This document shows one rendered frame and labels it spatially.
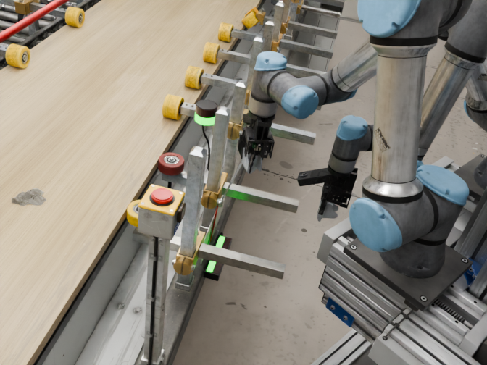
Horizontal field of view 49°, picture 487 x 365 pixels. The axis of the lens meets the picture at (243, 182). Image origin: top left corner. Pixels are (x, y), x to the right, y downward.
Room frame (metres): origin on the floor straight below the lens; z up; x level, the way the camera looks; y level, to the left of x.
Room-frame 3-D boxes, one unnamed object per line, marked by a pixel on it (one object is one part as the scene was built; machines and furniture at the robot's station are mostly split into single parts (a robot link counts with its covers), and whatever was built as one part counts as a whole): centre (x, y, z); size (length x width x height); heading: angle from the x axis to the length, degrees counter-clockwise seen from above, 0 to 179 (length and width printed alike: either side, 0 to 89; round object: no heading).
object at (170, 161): (1.33, 0.23, 0.85); 0.08 x 0.08 x 0.11
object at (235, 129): (1.54, 0.06, 0.95); 0.14 x 0.06 x 0.05; 174
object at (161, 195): (0.77, 0.15, 1.22); 0.04 x 0.04 x 0.02
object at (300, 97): (1.15, -0.09, 1.29); 0.11 x 0.11 x 0.08; 39
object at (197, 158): (1.03, 0.12, 0.93); 0.04 x 0.04 x 0.48; 84
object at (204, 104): (1.28, 0.13, 1.04); 0.06 x 0.06 x 0.22; 84
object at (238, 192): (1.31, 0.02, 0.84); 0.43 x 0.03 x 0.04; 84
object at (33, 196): (1.05, 0.56, 0.91); 0.09 x 0.07 x 0.02; 112
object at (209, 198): (1.30, 0.09, 0.85); 0.14 x 0.06 x 0.05; 174
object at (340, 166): (1.28, -0.27, 1.05); 0.08 x 0.08 x 0.05
